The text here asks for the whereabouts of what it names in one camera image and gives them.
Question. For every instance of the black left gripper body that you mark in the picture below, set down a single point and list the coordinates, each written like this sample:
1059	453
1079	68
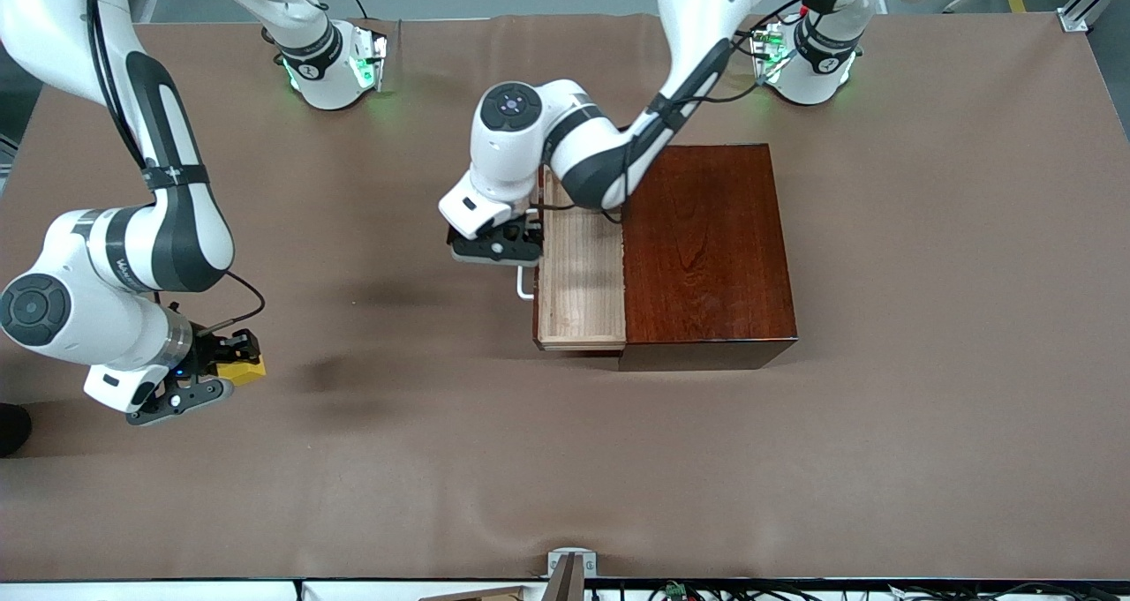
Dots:
527	228

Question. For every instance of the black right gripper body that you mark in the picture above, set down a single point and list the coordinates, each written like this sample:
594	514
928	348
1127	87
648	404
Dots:
208	351

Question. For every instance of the yellow cube block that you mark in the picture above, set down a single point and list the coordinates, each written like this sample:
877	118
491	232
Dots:
245	371

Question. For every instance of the wooden drawer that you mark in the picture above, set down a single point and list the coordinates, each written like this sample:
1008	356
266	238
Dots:
578	301

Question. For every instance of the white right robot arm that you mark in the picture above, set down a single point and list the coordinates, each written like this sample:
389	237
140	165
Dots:
177	230

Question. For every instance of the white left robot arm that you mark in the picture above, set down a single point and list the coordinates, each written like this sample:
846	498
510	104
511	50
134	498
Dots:
689	18

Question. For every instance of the brown table cover cloth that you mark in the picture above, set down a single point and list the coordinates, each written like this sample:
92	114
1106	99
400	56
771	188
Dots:
353	495

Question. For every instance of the dark red wooden cabinet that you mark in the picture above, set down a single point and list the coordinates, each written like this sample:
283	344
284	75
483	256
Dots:
706	248

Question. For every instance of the black shoe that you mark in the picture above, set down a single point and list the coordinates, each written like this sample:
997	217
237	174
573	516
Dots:
11	429

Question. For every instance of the green connector plug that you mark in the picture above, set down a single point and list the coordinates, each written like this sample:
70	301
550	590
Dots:
676	590

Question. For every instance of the grey metal bracket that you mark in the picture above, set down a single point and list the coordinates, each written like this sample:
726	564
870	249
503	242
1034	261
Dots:
554	566

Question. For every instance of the grey camera stand post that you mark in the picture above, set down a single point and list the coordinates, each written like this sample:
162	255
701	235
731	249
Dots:
569	583

